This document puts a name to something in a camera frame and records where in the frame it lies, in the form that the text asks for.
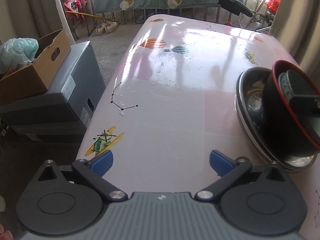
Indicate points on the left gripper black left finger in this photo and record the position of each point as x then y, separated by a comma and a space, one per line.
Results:
90, 173

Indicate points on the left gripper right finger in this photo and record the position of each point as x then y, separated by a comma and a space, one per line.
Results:
231, 172

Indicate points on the dark green ceramic bowl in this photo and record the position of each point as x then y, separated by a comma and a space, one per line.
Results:
298, 84

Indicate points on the grey green ceramic bowl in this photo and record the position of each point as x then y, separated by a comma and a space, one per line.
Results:
284, 84

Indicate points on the red and black bowl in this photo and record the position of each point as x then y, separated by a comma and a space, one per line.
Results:
284, 132

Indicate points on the stainless steel bowl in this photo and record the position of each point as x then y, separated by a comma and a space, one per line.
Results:
249, 89

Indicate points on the grey storage box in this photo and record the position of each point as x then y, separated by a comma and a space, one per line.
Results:
63, 113

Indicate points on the beige curtain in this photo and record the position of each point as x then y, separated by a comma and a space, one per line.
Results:
296, 27

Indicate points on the red plastic bag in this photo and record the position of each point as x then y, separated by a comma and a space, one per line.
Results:
272, 6

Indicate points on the brown cardboard box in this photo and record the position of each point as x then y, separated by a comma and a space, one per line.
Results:
37, 76

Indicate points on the black bicycle seat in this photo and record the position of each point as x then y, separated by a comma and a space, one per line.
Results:
235, 7

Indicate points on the white sneaker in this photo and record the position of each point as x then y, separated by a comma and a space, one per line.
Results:
100, 29
110, 26

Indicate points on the teal plastic bag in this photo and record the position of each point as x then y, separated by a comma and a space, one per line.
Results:
18, 52

